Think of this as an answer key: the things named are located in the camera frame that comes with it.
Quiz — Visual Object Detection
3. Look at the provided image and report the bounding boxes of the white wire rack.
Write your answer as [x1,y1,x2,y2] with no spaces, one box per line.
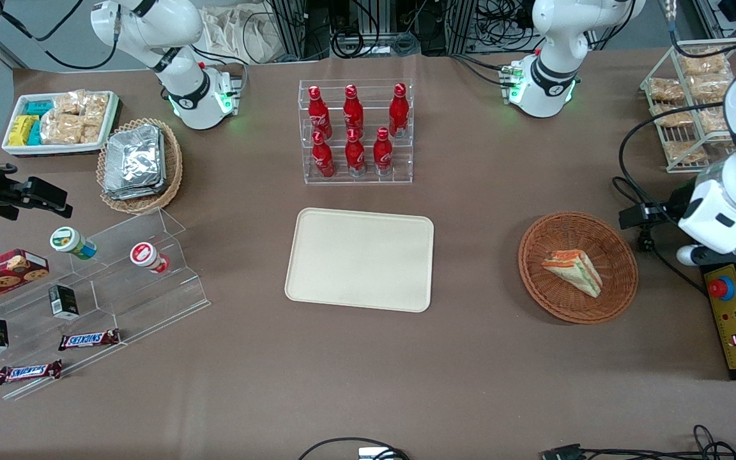
[640,37,736,174]

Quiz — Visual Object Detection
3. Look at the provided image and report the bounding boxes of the snickers chocolate bar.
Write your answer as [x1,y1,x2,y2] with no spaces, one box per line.
[0,360,63,386]
[58,328,121,352]

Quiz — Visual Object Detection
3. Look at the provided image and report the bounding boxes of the triangular sandwich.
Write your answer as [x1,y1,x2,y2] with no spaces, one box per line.
[541,250,602,298]

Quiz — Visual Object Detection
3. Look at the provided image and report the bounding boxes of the oval light wicker basket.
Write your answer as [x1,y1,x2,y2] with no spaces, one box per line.
[96,118,183,215]

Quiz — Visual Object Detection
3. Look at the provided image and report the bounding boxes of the black looped table cable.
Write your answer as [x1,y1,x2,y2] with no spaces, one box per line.
[297,437,411,460]

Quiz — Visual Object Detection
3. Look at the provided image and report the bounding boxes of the black left base cables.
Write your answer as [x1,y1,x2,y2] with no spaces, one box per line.
[450,52,517,88]

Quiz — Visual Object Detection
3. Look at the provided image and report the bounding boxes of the black coiled cable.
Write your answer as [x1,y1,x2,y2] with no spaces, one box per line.
[332,27,383,59]

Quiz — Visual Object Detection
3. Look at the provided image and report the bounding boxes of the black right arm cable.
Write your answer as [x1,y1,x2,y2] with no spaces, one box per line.
[0,0,121,72]

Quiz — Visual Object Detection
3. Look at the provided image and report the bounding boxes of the yellow snack pack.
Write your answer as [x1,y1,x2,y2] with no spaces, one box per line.
[8,115,40,147]

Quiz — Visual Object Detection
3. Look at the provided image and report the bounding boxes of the round brown wicker basket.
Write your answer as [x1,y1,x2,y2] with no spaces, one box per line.
[518,211,639,325]

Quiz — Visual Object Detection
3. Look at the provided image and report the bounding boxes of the black tangled table cables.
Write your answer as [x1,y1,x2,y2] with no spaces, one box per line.
[540,424,736,460]

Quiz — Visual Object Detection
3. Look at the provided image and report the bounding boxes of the white rectangular snack tray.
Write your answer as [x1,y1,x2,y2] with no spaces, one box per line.
[2,91,120,157]

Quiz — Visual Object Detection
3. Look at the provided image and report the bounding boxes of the red lid yogurt cup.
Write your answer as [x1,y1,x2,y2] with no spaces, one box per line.
[129,241,171,275]

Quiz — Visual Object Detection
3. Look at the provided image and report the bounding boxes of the white cloth bag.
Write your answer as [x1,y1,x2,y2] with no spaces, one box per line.
[201,5,281,65]

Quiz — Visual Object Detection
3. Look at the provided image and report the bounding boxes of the green lid yogurt cup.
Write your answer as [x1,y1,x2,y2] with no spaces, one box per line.
[49,226,98,261]

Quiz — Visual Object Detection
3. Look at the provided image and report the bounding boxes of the clear acrylic stepped display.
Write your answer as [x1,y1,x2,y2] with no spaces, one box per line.
[0,206,211,401]

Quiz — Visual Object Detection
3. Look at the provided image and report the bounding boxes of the black cable connector block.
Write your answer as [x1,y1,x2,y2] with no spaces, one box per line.
[618,203,665,230]

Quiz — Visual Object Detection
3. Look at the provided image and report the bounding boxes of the clear acrylic bottle rack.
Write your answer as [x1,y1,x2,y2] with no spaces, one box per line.
[298,79,414,185]

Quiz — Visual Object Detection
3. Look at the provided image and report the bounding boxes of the red cola bottle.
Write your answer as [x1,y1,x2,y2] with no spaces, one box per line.
[307,86,333,140]
[373,126,394,177]
[388,83,410,139]
[343,84,365,137]
[311,131,336,179]
[345,128,367,178]

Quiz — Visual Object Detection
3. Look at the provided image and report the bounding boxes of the beige rectangular tray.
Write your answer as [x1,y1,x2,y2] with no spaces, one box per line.
[284,208,435,314]

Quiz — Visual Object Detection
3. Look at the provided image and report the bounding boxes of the silver foil pack stack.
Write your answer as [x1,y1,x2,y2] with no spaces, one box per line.
[103,124,167,201]

